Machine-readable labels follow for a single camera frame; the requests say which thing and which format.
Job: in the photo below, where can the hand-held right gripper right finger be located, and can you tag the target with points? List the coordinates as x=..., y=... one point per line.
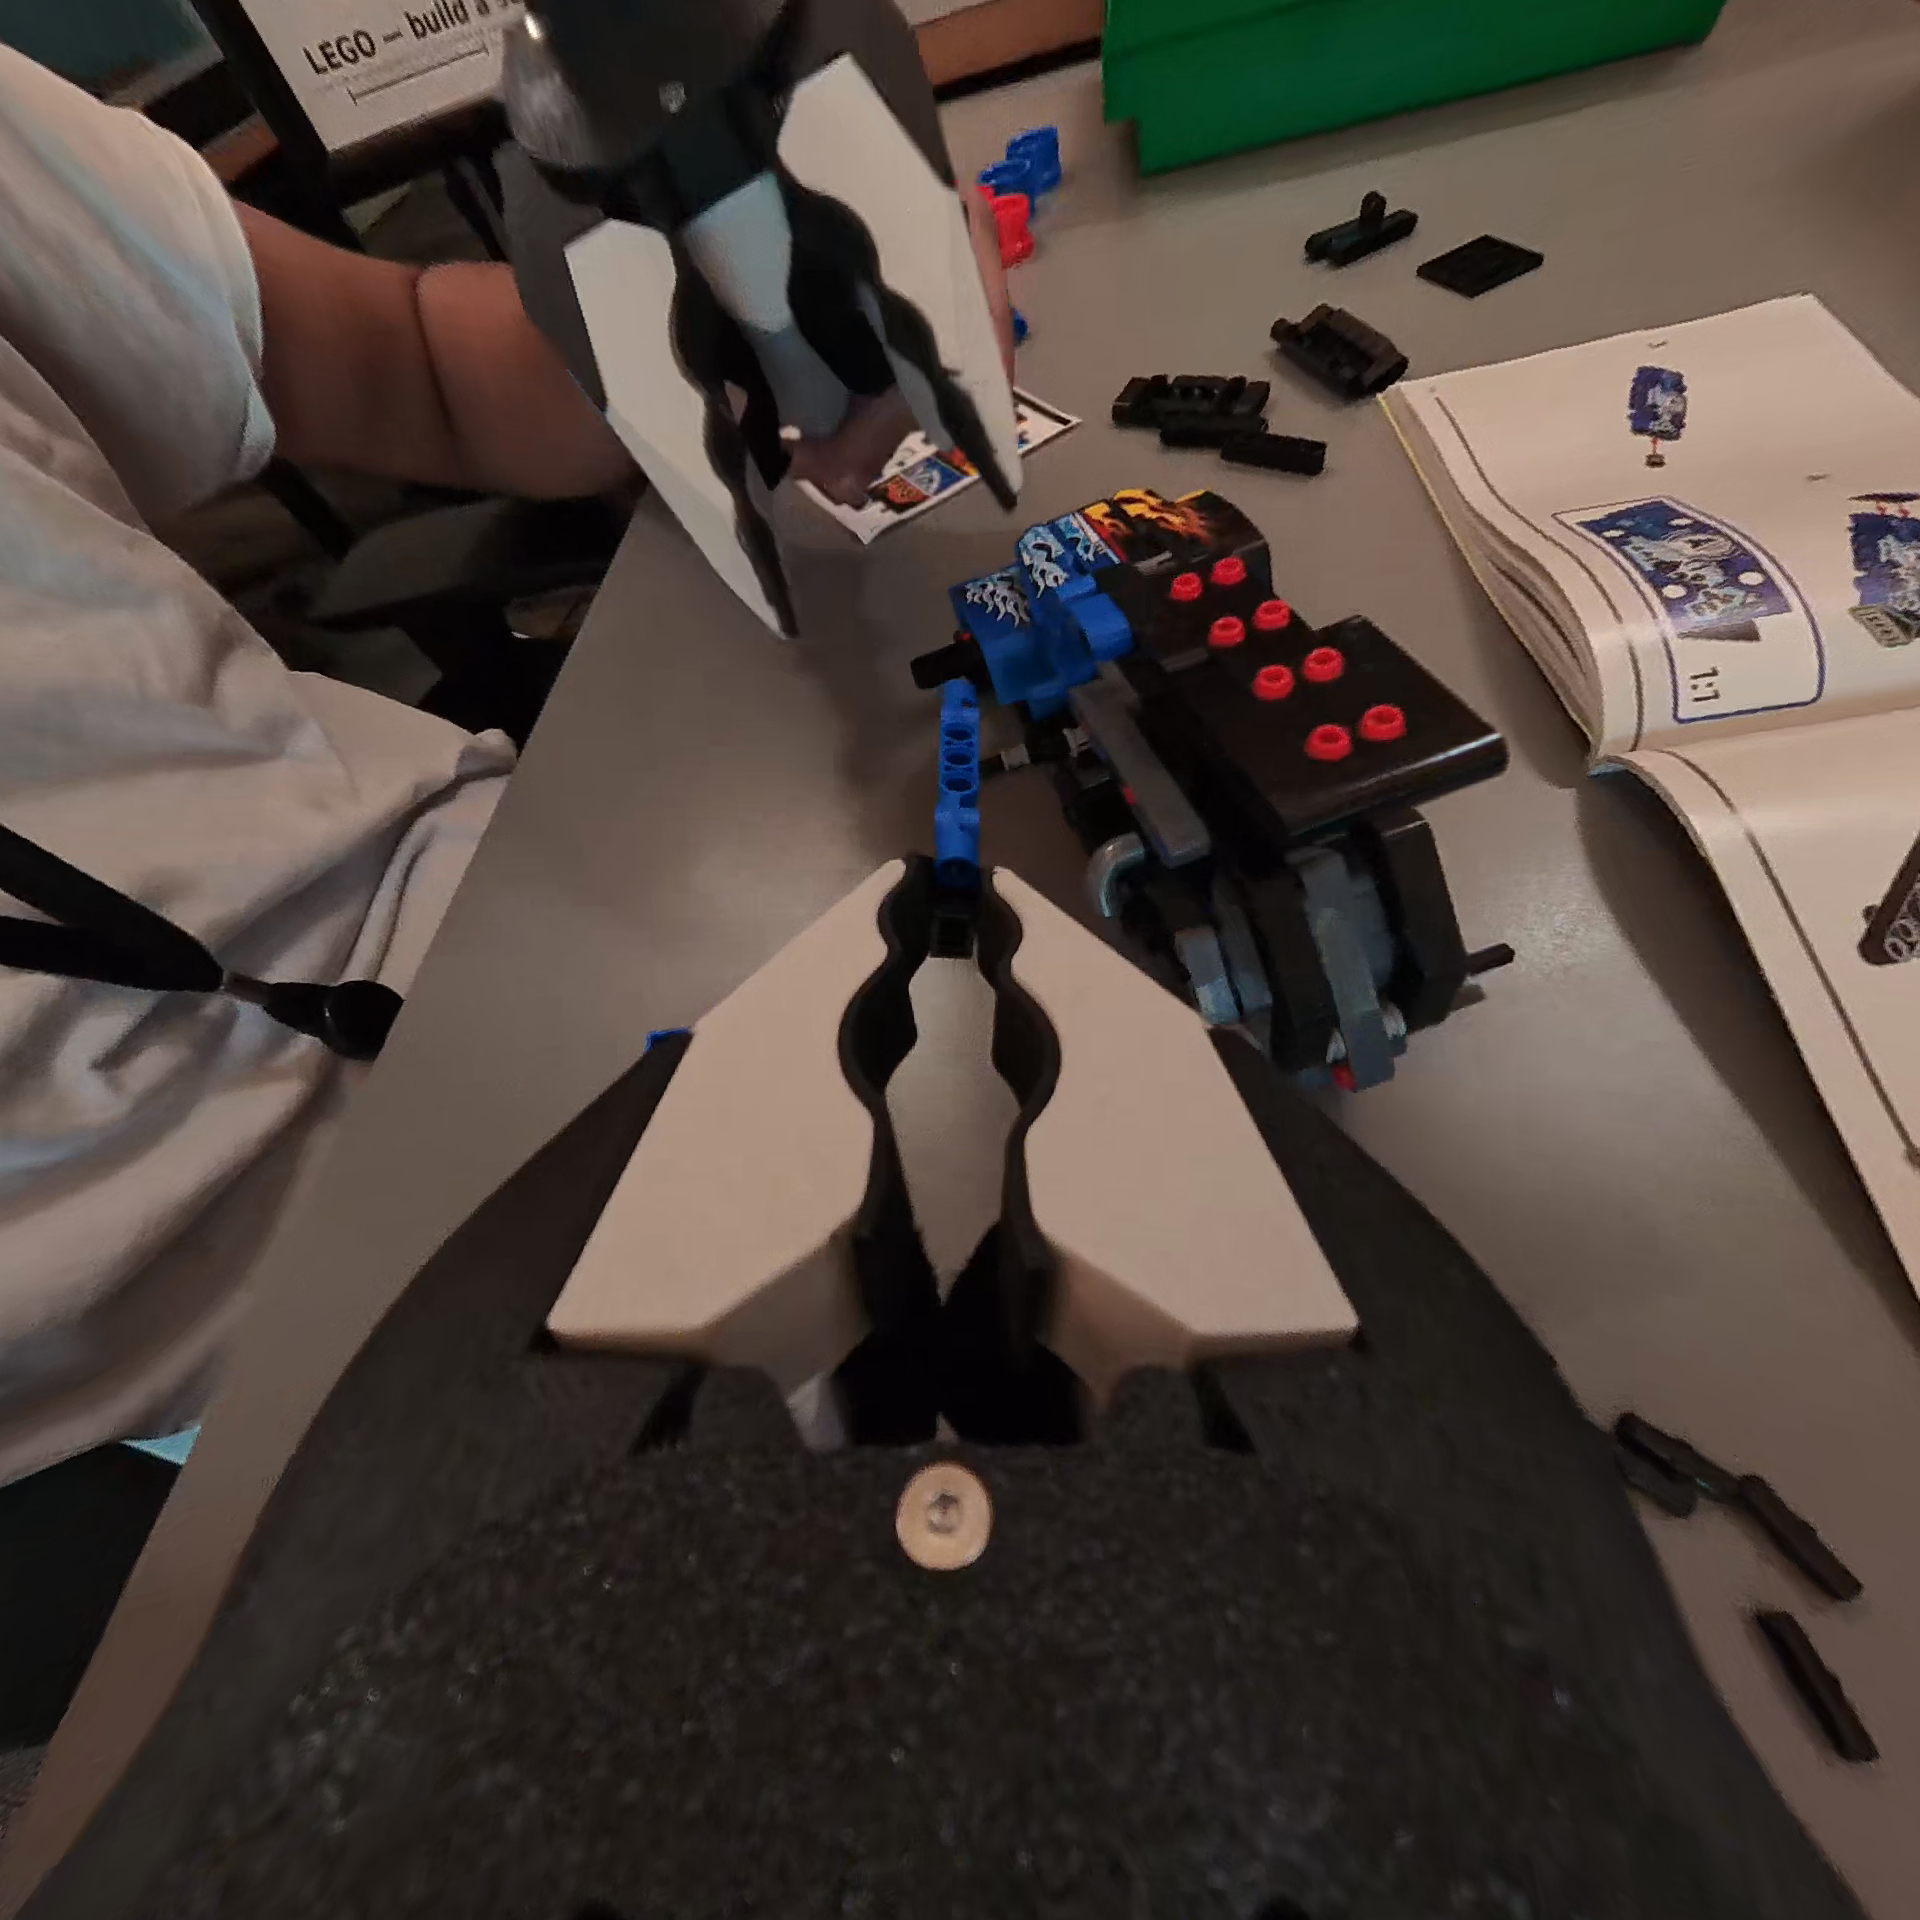
x=1184, y=1188

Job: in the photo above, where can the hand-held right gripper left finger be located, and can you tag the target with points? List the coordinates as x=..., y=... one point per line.
x=722, y=1188

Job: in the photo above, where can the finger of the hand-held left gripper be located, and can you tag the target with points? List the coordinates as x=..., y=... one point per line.
x=662, y=390
x=916, y=241

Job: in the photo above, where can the lego truck model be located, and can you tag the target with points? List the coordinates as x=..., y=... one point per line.
x=1291, y=751

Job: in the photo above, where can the blue printed lego panel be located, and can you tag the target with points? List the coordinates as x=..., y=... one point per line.
x=957, y=765

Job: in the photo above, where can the red lego cylinder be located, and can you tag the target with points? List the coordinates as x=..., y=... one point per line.
x=1006, y=224

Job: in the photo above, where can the lego sticker sheet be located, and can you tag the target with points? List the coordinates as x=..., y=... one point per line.
x=1036, y=422

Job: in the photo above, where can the black LEGO connector pieces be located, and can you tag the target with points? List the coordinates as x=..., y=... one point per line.
x=1184, y=397

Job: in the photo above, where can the short black lego beam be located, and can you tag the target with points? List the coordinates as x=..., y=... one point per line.
x=1271, y=451

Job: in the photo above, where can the black lego connector piece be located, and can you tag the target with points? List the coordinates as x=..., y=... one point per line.
x=1360, y=228

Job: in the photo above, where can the black square lego tile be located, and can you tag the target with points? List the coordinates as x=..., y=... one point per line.
x=1477, y=265

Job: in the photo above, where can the lego instruction booklet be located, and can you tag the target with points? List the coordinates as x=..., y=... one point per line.
x=1651, y=573

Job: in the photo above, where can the person's left hand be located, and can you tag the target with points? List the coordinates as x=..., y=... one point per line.
x=864, y=451

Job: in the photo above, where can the black and white tag sign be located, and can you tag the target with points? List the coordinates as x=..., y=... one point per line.
x=391, y=53

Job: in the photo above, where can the green storage bin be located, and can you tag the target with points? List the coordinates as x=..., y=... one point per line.
x=1411, y=68

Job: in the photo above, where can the black lego bracket piece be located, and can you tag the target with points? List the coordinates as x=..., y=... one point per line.
x=1341, y=349

